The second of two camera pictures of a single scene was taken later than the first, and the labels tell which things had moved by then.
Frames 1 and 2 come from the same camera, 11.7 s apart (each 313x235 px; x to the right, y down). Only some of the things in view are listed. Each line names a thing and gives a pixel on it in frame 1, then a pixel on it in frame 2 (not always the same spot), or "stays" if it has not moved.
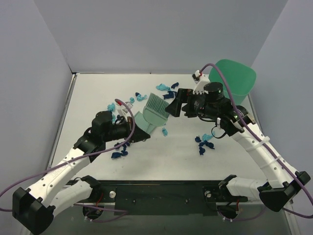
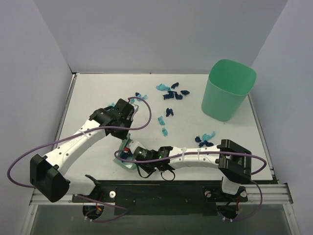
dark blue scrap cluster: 170,95 stays
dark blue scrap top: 173,85 stays
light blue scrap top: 163,87 stays
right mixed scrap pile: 206,137 stays
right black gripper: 185,101 -> 129,152
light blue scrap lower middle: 165,131 stays
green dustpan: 140,122 -> 128,165
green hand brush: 154,113 -> 125,142
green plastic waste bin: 240,78 stays
